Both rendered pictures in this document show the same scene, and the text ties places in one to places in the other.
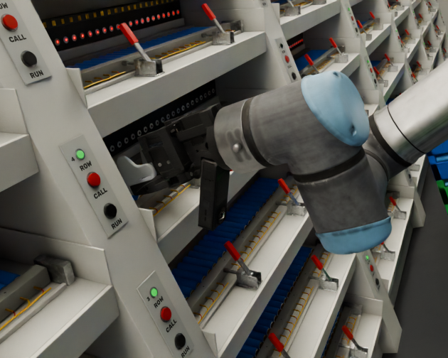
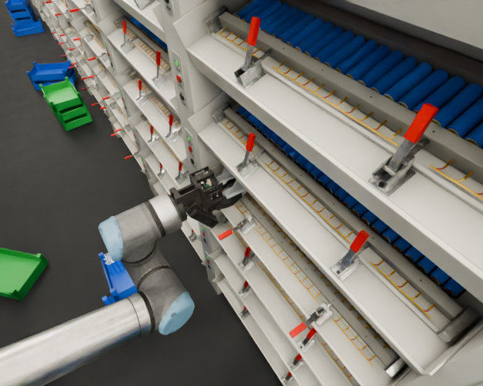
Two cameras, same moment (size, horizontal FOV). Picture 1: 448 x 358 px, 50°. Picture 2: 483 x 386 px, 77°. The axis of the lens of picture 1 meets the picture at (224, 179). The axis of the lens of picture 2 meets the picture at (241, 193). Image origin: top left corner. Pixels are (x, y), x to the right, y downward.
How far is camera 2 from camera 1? 1.11 m
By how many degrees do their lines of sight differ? 94
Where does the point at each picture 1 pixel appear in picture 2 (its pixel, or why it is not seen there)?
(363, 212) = not seen: hidden behind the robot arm
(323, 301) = (284, 348)
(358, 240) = not seen: hidden behind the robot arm
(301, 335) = (264, 313)
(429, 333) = not seen: outside the picture
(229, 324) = (225, 242)
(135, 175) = (224, 175)
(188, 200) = (233, 212)
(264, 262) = (259, 282)
